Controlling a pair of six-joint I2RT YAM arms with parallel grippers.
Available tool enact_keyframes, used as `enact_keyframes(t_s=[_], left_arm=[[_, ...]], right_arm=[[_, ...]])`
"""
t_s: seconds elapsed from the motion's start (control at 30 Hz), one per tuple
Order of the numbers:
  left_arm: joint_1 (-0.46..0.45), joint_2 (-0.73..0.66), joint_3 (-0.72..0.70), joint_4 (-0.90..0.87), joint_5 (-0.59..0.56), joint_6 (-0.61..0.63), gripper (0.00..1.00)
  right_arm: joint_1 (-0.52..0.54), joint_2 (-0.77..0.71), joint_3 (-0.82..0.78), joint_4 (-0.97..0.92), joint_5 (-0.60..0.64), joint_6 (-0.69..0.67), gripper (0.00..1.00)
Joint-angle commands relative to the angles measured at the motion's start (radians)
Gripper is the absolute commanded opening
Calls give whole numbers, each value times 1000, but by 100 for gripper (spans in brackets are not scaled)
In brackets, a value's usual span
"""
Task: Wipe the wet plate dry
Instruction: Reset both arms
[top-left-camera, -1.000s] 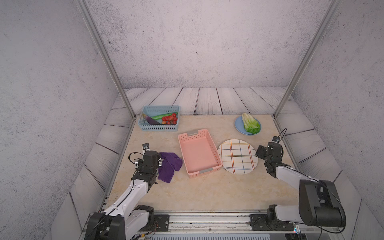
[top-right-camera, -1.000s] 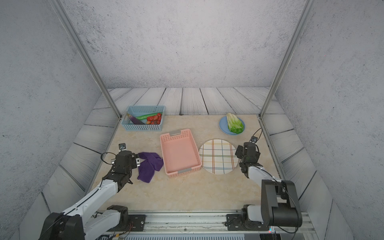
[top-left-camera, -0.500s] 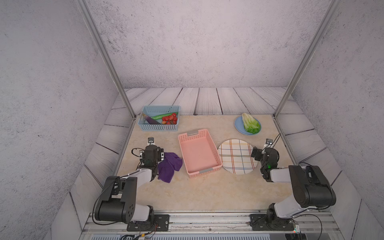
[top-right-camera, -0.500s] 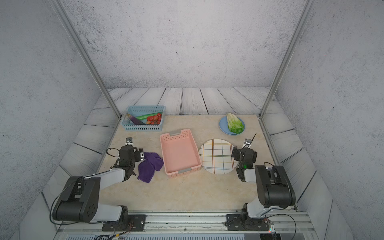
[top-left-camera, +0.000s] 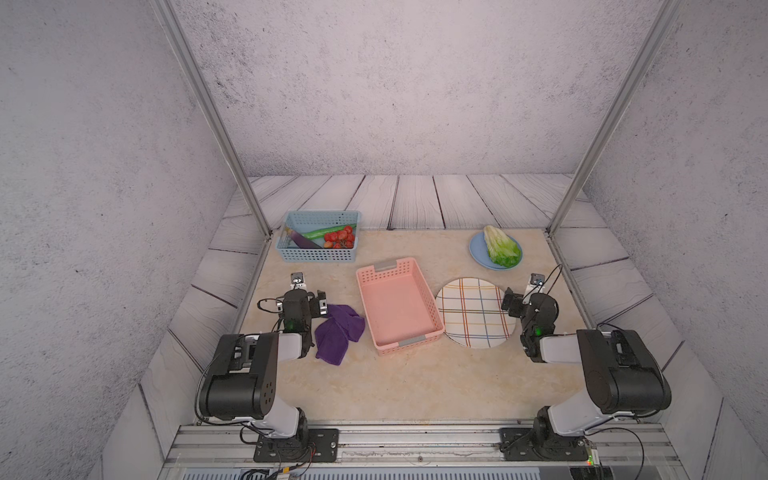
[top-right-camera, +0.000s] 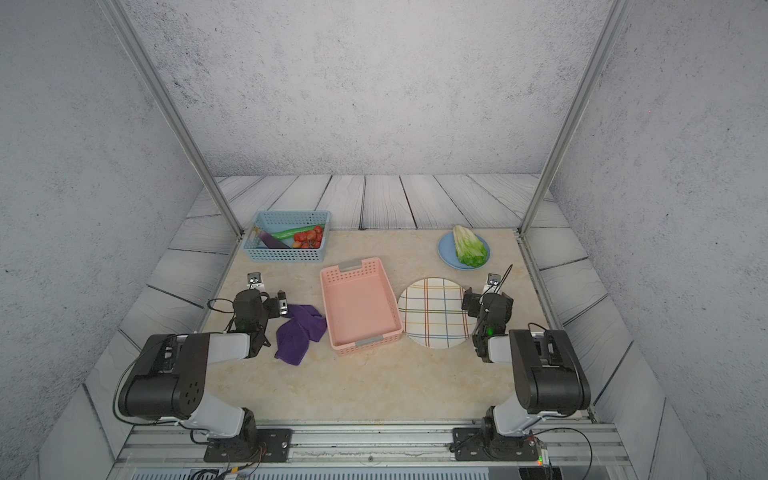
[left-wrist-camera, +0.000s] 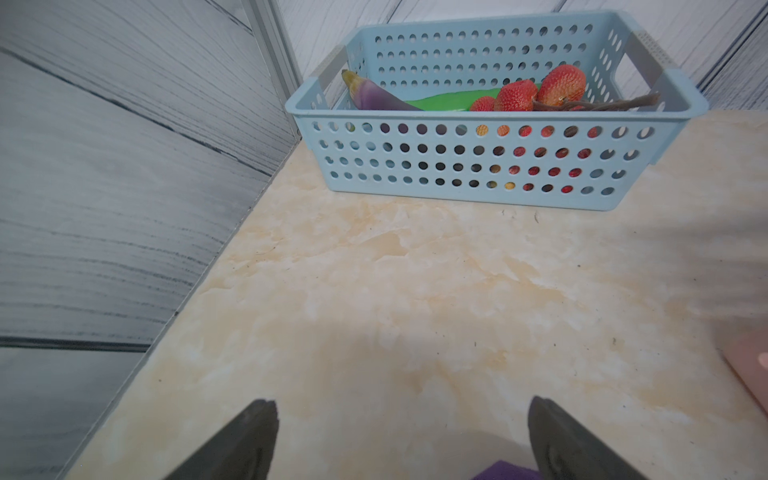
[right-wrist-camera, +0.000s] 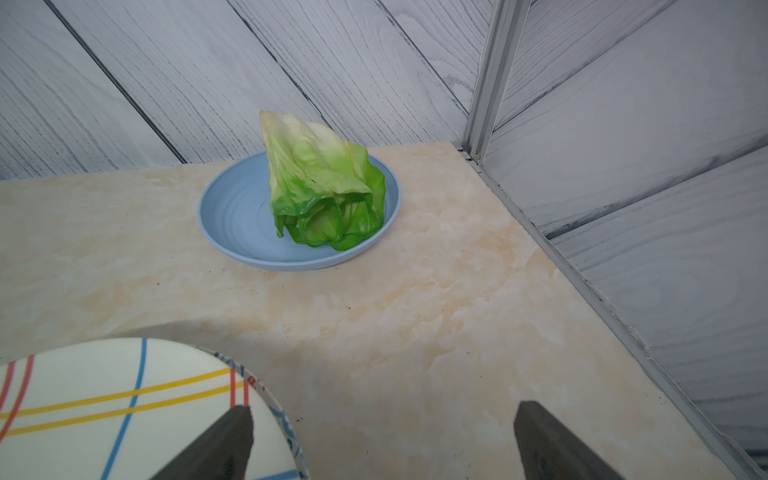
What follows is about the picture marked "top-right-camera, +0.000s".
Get purple cloth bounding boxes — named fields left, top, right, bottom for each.
left=274, top=304, right=327, bottom=366

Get plaid striped white plate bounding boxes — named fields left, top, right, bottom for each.
left=398, top=277, right=476, bottom=349

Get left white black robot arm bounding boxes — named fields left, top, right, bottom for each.
left=112, top=288, right=293, bottom=466

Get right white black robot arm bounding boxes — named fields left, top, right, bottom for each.
left=449, top=289, right=591, bottom=463

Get small blue plate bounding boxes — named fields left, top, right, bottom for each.
left=437, top=232, right=491, bottom=271

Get green lettuce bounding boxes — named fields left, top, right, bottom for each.
left=452, top=225, right=489, bottom=268

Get purple eggplant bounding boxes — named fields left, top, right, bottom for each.
left=254, top=228, right=293, bottom=249

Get light blue plastic basket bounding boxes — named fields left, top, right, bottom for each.
left=242, top=210, right=331, bottom=263

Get green cucumber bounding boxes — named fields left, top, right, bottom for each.
left=272, top=226, right=315, bottom=240

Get red strawberries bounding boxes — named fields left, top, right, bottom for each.
left=292, top=225, right=324, bottom=249

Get pink plastic basket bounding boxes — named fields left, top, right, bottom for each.
left=320, top=257, right=404, bottom=356

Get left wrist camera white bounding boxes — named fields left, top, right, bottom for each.
left=247, top=272, right=265, bottom=291

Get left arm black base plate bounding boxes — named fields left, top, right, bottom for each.
left=203, top=428, right=293, bottom=464

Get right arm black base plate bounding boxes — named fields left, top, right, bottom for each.
left=448, top=427, right=541, bottom=463

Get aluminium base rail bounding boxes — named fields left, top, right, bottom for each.
left=109, top=419, right=636, bottom=479

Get right metal frame post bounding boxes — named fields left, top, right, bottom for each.
left=518, top=0, right=631, bottom=238

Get metal frame post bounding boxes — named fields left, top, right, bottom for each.
left=518, top=0, right=631, bottom=238
left=98, top=0, right=244, bottom=239

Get left metal frame post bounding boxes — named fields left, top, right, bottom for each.
left=98, top=0, right=244, bottom=239

